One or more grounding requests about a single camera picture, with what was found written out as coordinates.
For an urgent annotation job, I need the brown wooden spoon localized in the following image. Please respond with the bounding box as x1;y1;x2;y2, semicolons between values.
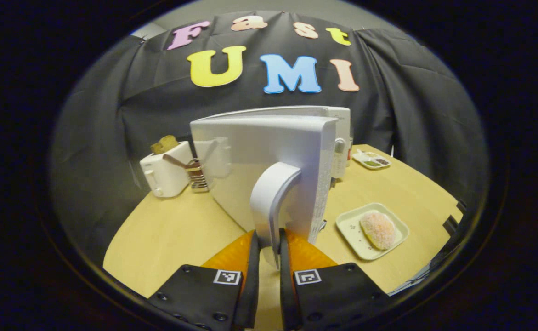
163;154;200;170

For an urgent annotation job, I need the black metal frame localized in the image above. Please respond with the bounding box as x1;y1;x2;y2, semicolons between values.
442;199;468;237

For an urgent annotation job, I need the divided seasoning tray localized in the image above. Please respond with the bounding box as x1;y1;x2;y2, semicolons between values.
351;149;392;170

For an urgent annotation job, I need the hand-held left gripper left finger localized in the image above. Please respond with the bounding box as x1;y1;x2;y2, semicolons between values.
148;230;261;331

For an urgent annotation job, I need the white microwave oven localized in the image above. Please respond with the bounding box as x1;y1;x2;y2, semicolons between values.
190;106;353;269

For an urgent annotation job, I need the brown bread slice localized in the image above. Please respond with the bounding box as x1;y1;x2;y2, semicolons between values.
151;135;179;154

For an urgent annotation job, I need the white toaster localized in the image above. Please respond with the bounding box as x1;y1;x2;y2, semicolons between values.
139;140;193;198

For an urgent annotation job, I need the sugar-coated bread roll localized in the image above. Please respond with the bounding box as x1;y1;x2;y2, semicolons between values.
360;211;396;251

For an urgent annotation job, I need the square food plate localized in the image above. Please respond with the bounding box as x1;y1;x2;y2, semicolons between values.
335;202;410;261

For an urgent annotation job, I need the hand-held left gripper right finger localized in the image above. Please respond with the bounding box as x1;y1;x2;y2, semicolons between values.
279;228;391;331

